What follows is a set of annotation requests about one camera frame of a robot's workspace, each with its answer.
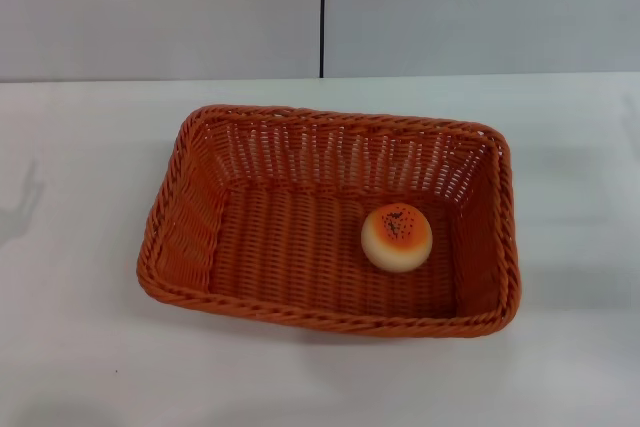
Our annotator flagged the orange woven plastic basket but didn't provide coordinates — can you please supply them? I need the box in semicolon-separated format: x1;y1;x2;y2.
134;104;524;340

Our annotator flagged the round toy bread bun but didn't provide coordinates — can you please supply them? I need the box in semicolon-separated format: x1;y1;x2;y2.
360;202;434;274

